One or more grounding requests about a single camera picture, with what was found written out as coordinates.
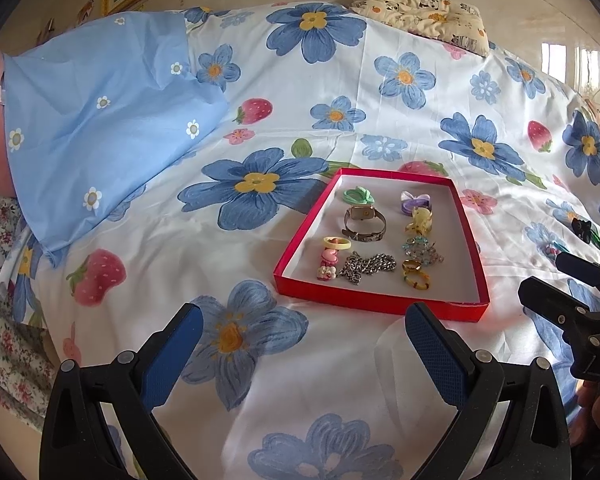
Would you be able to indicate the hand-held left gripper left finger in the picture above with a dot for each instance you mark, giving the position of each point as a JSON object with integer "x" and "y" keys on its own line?
{"x": 175, "y": 350}

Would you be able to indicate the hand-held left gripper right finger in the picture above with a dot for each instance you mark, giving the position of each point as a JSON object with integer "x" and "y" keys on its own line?
{"x": 435, "y": 355}

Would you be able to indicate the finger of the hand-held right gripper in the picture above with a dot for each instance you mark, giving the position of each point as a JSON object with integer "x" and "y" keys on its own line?
{"x": 580, "y": 267}
{"x": 550, "y": 297}

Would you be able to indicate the red jewelry box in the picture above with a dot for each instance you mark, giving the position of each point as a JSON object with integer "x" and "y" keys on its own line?
{"x": 460, "y": 270}

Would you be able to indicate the yellow hair claw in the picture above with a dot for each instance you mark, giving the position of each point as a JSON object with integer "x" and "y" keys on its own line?
{"x": 420, "y": 221}

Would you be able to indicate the white flower hair clip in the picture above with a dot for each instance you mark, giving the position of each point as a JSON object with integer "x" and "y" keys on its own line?
{"x": 326, "y": 273}

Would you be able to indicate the gold wristwatch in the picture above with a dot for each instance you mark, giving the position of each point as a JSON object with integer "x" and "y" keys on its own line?
{"x": 362, "y": 222}

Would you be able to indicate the purple bow hair clip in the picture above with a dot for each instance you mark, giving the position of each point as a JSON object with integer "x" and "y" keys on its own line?
{"x": 414, "y": 202}

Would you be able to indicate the black green hair clip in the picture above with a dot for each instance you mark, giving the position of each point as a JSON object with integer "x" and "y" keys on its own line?
{"x": 582, "y": 230}

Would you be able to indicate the floral bed sheet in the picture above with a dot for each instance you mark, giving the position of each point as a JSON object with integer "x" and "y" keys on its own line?
{"x": 330, "y": 385}

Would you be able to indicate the small floral print quilt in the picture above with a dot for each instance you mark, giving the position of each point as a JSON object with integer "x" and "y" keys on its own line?
{"x": 5, "y": 320}

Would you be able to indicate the blue flower print pillow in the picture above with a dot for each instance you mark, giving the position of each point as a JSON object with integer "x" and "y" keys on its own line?
{"x": 105, "y": 110}

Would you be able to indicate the cartoon print cushion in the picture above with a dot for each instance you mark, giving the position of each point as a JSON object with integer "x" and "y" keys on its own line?
{"x": 425, "y": 10}

